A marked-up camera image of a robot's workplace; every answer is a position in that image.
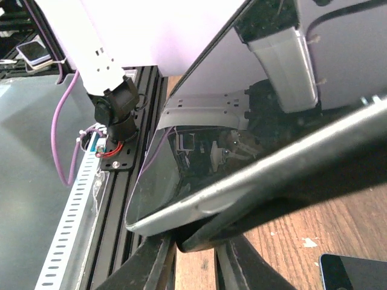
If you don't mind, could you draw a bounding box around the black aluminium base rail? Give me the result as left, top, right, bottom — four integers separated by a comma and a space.
79, 66, 167, 289

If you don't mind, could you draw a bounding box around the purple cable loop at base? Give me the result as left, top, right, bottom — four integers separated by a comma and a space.
51, 69, 106, 186

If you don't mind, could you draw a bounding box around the black phone case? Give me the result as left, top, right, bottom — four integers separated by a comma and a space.
177, 137, 386, 253

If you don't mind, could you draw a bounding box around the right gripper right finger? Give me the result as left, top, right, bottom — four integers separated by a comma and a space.
216, 235, 294, 290

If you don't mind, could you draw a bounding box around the silver blue phone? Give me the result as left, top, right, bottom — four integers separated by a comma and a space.
125, 1, 386, 236

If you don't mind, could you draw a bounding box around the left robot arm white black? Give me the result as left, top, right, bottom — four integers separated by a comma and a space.
37, 1, 140, 143

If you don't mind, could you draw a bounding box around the light blue slotted cable duct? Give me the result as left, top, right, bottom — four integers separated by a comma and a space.
35, 132, 109, 289

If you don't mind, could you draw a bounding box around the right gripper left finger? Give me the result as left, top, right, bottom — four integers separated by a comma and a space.
97, 233, 176, 290

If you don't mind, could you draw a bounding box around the magenta phone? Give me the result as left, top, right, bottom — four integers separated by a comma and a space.
319, 254, 386, 290

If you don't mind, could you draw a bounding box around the phone on background desk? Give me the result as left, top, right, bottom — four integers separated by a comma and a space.
16, 40, 51, 66

